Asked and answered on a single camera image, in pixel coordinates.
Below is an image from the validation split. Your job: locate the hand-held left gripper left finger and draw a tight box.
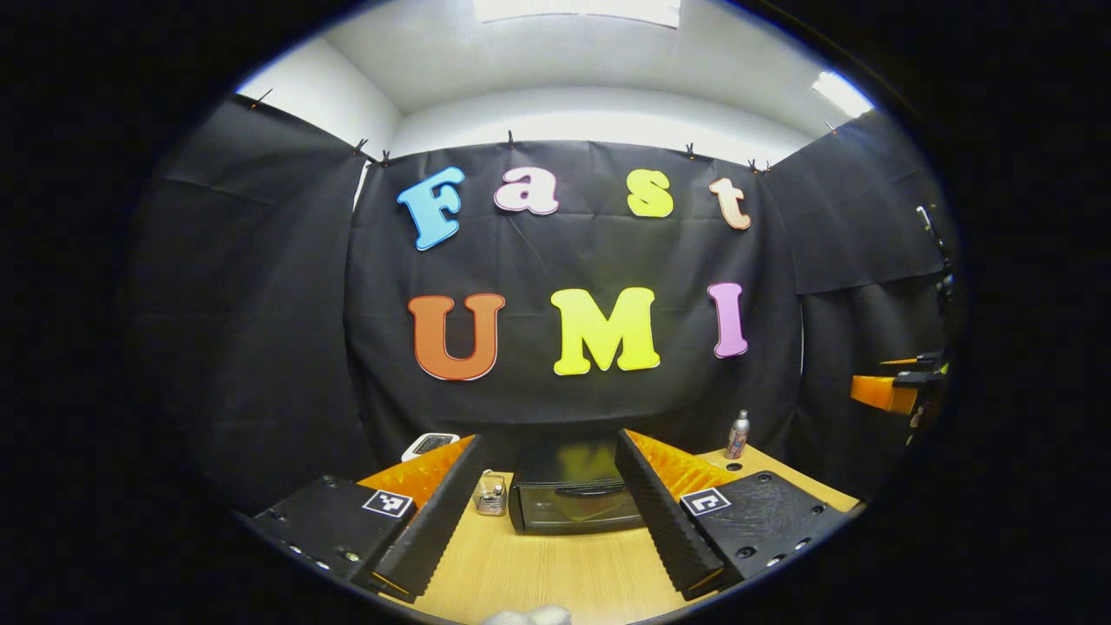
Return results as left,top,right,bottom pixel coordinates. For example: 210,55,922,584
246,434,487,604

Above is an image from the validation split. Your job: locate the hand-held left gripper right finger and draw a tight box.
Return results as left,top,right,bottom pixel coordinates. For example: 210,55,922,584
615,429,851,602

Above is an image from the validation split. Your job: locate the black electric oven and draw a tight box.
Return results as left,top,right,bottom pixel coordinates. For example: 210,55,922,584
508,438,648,535

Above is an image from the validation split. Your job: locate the white toaster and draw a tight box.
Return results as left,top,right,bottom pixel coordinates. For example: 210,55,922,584
401,431,461,463

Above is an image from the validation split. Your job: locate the ceiling light panel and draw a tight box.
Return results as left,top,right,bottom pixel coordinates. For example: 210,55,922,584
812,71,873,118

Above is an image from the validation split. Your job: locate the metal wire basket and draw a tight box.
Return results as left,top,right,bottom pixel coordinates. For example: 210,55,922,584
473,471,509,517

